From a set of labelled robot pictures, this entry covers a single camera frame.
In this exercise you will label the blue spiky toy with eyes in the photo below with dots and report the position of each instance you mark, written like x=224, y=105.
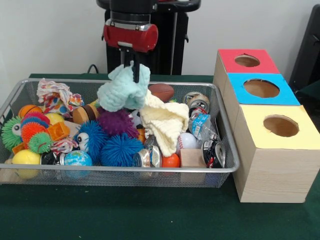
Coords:
x=95, y=135

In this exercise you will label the polka dot patterned cloth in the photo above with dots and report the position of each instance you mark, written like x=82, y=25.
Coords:
x=55, y=95

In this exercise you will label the purple spiky toy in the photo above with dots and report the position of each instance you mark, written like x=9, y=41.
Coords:
x=115, y=122

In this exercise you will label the orange ball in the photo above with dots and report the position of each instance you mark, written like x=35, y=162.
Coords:
x=171, y=161

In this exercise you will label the blue spiky ball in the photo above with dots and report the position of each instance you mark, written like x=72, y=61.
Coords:
x=122, y=152

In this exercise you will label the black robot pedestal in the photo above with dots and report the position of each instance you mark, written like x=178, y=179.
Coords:
x=175, y=50

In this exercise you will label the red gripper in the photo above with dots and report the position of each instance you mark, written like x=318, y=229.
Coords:
x=130, y=37

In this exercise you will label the globe print ball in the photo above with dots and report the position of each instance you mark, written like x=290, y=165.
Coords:
x=78, y=158

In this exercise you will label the yellow ball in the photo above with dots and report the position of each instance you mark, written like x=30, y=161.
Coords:
x=26, y=157

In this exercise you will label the wooden box with three holes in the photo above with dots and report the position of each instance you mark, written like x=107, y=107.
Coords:
x=275, y=175

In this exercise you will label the black upright panel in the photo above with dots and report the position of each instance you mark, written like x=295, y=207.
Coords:
x=310, y=50

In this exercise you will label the cream knitted cloth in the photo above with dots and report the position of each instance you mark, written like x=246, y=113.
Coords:
x=165, y=120

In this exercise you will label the brown toy football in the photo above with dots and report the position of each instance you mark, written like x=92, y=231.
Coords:
x=163, y=92

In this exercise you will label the mint green knitted cloth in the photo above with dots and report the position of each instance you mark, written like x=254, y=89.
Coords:
x=120, y=92

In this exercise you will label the small orange basketball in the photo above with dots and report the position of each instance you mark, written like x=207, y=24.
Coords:
x=30, y=110

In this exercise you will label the dark green tablecloth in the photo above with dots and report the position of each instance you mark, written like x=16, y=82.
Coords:
x=311, y=97
x=150, y=217

